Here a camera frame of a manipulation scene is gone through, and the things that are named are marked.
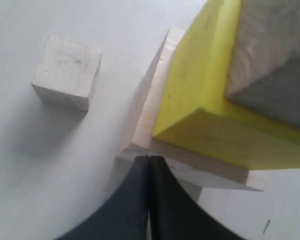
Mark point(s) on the small wooden cube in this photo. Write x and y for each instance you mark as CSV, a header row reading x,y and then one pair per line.
x,y
67,73

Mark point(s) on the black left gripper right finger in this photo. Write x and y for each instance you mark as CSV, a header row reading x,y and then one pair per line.
x,y
174,215

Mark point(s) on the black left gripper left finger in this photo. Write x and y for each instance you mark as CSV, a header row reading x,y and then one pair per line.
x,y
124,216

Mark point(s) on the medium wooden cube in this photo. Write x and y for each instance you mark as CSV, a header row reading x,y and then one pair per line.
x,y
264,73

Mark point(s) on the yellow cube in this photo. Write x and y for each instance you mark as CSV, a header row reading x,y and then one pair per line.
x,y
194,113

